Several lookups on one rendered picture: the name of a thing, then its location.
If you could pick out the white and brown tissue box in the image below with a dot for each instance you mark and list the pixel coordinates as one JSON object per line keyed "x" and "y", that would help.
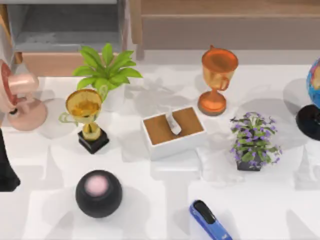
{"x": 175, "y": 138}

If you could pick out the orange bronze trophy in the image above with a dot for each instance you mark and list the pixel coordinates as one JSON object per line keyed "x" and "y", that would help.
{"x": 216, "y": 80}

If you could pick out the green leafy potted plant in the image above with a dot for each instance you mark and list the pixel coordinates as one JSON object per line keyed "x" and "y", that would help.
{"x": 107, "y": 70}

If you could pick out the gold trophy with black base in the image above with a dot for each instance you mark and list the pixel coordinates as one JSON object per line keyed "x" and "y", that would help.
{"x": 85, "y": 107}

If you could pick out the purple flower plant black pot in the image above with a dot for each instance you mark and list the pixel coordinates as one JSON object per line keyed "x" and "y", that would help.
{"x": 252, "y": 140}

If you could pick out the black round speaker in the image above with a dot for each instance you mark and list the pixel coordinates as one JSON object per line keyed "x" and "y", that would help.
{"x": 99, "y": 197}

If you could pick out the blue stapler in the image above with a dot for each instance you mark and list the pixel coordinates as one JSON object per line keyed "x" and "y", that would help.
{"x": 207, "y": 221}

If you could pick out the wooden cupboard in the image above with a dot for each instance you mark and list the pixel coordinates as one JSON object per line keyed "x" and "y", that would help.
{"x": 225, "y": 22}

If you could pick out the pale wooden drawer front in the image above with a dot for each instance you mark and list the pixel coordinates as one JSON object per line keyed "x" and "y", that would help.
{"x": 52, "y": 63}

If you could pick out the grey pierced drawer inside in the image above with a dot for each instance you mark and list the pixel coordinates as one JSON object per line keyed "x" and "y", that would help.
{"x": 67, "y": 27}

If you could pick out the pink desk fan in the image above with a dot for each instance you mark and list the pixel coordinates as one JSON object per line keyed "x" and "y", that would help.
{"x": 23, "y": 112}

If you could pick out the blue globe on black stand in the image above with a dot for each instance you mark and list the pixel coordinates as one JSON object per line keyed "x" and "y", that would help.
{"x": 311, "y": 110}

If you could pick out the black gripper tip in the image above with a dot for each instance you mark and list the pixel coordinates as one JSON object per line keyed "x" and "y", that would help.
{"x": 5, "y": 170}

